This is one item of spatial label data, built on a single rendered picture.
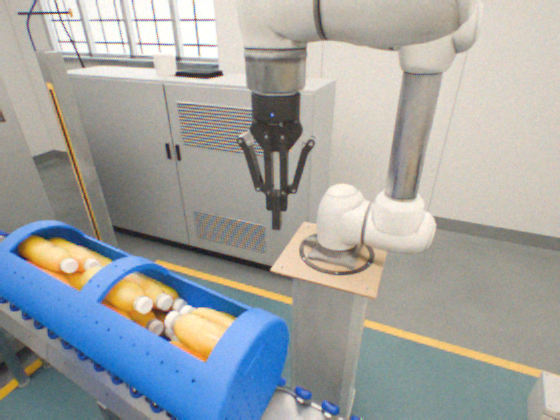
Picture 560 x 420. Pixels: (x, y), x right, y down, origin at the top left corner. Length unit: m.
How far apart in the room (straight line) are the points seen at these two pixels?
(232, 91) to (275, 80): 1.81
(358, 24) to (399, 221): 0.77
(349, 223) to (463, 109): 2.27
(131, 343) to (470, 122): 3.02
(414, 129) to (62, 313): 1.04
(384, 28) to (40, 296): 0.99
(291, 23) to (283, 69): 0.06
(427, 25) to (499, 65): 2.83
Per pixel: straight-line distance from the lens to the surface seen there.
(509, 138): 3.40
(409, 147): 1.06
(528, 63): 3.30
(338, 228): 1.20
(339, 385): 1.66
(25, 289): 1.17
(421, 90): 1.02
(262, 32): 0.49
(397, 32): 0.46
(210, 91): 2.39
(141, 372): 0.85
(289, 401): 1.01
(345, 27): 0.46
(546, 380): 1.01
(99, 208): 1.64
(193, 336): 0.80
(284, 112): 0.52
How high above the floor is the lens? 1.78
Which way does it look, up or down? 30 degrees down
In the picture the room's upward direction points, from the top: straight up
